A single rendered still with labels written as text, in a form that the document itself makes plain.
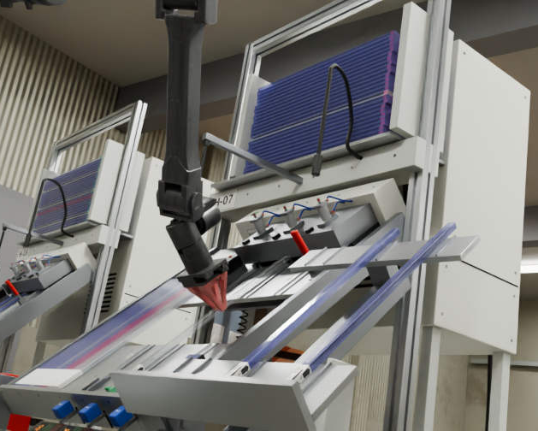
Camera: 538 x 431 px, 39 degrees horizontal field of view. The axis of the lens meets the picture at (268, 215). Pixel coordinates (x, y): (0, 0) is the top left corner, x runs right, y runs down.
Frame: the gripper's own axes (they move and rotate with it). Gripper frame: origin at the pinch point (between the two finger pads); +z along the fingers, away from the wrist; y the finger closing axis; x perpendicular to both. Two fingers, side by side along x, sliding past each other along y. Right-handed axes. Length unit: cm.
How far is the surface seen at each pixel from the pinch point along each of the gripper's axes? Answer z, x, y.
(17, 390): 0.2, 31.3, 37.1
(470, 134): -3, -74, -21
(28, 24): -127, -208, 372
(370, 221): -0.3, -33.3, -16.4
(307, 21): -44, -87, 24
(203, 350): 1.6, 13.6, -9.3
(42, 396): 1.0, 31.3, 25.3
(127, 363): 1.8, 17.8, 12.4
